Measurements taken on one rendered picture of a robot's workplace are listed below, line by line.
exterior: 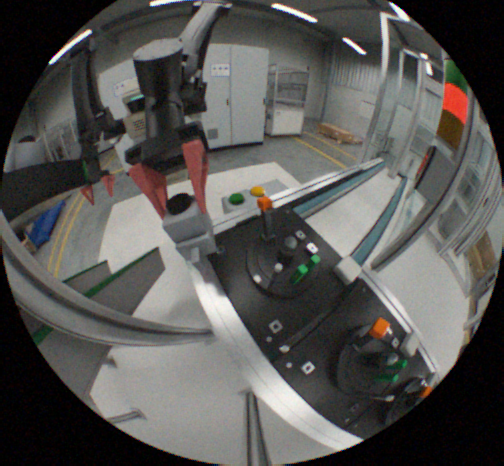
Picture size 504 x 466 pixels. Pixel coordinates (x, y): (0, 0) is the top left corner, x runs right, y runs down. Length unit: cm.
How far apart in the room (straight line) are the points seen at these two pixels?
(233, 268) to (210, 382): 27
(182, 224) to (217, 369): 32
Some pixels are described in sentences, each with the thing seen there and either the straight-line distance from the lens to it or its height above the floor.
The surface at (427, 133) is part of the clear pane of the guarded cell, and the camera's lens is 145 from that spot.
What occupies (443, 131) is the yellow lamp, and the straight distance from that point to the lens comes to 30.
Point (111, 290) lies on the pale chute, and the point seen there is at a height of 112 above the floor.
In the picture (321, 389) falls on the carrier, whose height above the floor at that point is 97.
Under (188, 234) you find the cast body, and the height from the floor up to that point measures 110.
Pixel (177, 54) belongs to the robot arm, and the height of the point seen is 128.
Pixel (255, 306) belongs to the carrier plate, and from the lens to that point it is 26.
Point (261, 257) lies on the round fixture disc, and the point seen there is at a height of 99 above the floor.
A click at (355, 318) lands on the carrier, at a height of 97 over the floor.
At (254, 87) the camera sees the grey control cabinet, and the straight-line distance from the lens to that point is 341.
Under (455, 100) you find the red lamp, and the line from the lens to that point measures 31.
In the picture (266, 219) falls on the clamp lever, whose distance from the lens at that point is 26.
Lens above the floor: 123
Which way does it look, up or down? 46 degrees down
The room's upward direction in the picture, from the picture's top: 2 degrees clockwise
